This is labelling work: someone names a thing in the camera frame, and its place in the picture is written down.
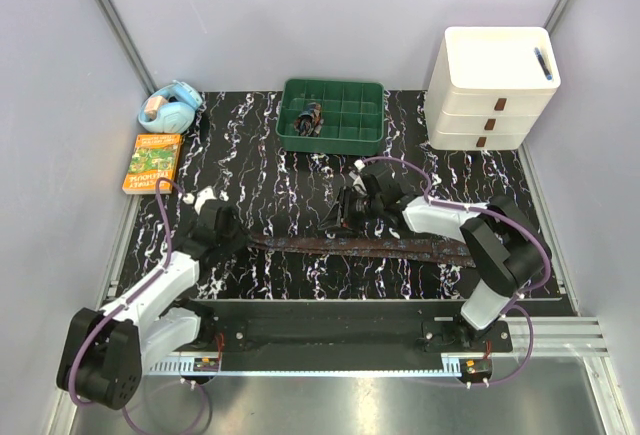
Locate green compartment tray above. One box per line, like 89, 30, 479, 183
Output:
276, 78, 386, 157

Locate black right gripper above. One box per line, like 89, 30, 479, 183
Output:
318, 186, 384, 236

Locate blue pen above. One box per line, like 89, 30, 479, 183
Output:
534, 47, 553, 81

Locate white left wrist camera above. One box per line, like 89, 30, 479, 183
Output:
181, 186, 221, 215

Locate black marbled table mat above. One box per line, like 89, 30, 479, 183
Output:
176, 91, 539, 300

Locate rolled multicoloured tie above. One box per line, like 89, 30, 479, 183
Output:
294, 102, 323, 137

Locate light blue headphones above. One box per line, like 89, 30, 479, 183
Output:
137, 80, 203, 134

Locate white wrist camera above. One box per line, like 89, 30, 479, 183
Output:
181, 186, 221, 215
350, 159, 370, 196

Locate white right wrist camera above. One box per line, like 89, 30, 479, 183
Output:
350, 159, 370, 196

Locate orange picture book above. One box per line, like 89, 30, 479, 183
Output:
122, 133, 182, 195

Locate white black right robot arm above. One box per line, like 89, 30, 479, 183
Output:
319, 157, 551, 352

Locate white drawer unit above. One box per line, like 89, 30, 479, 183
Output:
424, 26, 561, 151

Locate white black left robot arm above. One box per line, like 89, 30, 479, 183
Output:
56, 200, 248, 410

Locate brown tie with blue flowers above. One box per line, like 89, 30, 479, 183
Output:
247, 234, 476, 268

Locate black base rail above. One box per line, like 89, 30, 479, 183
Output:
172, 298, 513, 354

